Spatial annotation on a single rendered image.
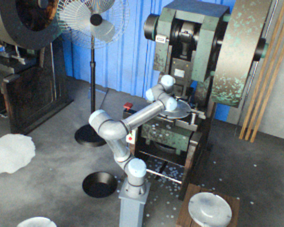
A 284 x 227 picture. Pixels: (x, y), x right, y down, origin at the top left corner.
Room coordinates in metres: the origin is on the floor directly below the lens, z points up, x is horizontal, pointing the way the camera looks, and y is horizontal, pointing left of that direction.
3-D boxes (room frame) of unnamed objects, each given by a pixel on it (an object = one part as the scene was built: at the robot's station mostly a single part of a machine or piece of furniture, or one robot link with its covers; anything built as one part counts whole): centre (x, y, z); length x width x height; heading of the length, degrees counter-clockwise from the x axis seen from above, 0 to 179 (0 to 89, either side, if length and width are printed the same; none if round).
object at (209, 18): (2.32, -0.33, 0.83); 0.79 x 0.43 x 1.34; 160
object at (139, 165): (1.51, 0.00, 0.62); 0.13 x 0.12 x 0.14; 38
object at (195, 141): (2.22, -0.58, 0.45); 0.92 x 0.12 x 0.90; 160
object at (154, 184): (2.06, -0.23, 0.14); 0.59 x 0.10 x 0.05; 160
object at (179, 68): (2.15, -0.26, 1.04); 0.17 x 0.15 x 0.30; 160
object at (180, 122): (2.19, -0.28, 0.68); 0.45 x 0.30 x 0.06; 70
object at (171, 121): (2.02, -0.22, 0.72); 0.25 x 0.14 x 0.14; 160
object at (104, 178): (1.88, 0.29, 0.04); 0.30 x 0.30 x 0.07
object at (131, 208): (1.50, -0.01, 0.23); 0.19 x 0.19 x 0.45; 80
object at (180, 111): (2.07, -0.23, 0.78); 0.29 x 0.29 x 0.01
